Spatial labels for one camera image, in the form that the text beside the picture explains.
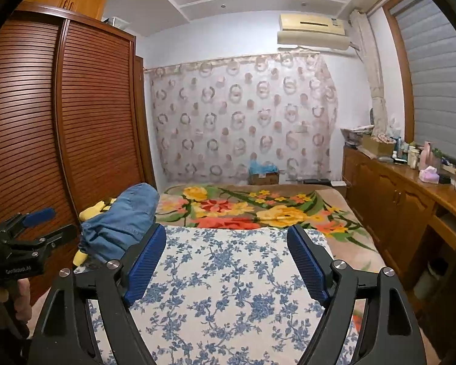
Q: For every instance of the pink bottle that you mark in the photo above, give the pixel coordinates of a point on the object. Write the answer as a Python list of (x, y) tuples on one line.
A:
[(426, 154)]

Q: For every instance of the wooden sideboard cabinet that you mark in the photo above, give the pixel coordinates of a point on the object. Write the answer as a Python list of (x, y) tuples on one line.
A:
[(387, 197)]

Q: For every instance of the blue floral bedsheet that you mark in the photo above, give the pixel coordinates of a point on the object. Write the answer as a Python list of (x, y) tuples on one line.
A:
[(220, 292)]

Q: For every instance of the colourful floral blanket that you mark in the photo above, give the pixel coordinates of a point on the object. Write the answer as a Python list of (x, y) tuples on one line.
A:
[(250, 209)]

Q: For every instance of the wooden louvred wardrobe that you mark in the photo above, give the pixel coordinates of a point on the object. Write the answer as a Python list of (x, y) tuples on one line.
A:
[(91, 121)]

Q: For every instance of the grey waste bin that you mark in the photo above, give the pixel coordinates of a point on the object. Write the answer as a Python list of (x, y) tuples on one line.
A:
[(429, 281)]

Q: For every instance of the blue plastic bag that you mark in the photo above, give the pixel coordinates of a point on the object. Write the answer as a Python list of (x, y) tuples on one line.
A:
[(262, 165)]

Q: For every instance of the small cardboard box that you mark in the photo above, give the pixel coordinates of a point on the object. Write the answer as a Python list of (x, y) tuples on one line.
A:
[(264, 179)]

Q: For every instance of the cream wall air conditioner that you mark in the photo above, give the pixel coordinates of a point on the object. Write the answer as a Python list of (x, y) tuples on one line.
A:
[(311, 32)]

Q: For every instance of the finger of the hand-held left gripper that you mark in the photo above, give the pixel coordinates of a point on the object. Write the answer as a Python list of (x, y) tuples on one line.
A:
[(60, 234), (40, 216)]

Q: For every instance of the tied beige curtain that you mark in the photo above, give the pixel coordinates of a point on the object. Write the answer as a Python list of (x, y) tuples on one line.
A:
[(376, 91)]

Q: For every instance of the person's left hand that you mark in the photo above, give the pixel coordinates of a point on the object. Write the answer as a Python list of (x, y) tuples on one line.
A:
[(22, 296)]

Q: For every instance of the open cardboard box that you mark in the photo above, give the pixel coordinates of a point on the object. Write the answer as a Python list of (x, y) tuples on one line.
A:
[(378, 145)]

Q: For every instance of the grey window blind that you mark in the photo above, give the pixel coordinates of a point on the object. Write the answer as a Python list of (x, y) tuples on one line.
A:
[(437, 83)]

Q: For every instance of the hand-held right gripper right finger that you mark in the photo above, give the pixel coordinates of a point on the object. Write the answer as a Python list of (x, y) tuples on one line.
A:
[(307, 266)]

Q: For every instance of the row of cosmetic bottles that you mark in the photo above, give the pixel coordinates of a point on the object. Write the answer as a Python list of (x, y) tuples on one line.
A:
[(404, 154)]

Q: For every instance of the wooden window frame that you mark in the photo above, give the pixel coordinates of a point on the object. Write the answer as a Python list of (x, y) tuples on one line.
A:
[(397, 64)]

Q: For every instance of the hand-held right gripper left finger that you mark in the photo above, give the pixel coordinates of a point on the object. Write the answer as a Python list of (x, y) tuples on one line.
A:
[(144, 266)]

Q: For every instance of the white storage box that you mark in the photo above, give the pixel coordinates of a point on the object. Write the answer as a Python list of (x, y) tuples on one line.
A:
[(117, 22)]

